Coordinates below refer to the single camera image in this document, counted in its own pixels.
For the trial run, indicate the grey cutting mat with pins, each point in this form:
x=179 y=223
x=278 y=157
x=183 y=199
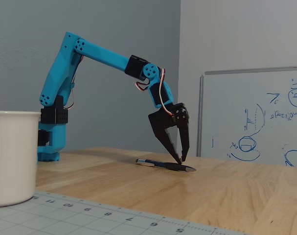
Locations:
x=65 y=218

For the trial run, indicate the white ceramic mug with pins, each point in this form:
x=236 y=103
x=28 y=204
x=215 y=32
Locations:
x=13 y=156

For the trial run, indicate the whiteboard with blue drawings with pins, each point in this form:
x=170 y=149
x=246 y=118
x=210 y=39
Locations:
x=260 y=117

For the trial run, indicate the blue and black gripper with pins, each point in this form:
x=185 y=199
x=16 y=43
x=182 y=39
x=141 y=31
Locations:
x=160 y=120

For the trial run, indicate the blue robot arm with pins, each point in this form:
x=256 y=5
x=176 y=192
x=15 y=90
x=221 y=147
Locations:
x=65 y=68

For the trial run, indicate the black pen with silver tip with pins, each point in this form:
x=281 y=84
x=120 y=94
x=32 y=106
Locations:
x=167 y=166

